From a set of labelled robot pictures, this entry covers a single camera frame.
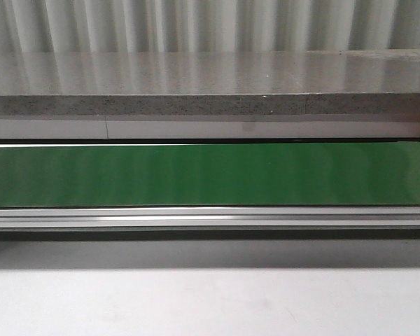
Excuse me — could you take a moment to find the green conveyor belt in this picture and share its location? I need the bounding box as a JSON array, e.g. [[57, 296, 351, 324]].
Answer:
[[0, 142, 420, 208]]

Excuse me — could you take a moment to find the white pleated curtain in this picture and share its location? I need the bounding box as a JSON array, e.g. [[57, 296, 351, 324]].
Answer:
[[0, 1, 420, 53]]

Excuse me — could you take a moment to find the grey speckled stone counter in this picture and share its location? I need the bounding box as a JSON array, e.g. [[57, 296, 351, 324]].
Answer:
[[0, 50, 420, 142]]

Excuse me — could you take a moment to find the aluminium conveyor side rail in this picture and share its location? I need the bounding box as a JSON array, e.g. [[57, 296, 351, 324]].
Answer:
[[0, 206, 420, 230]]

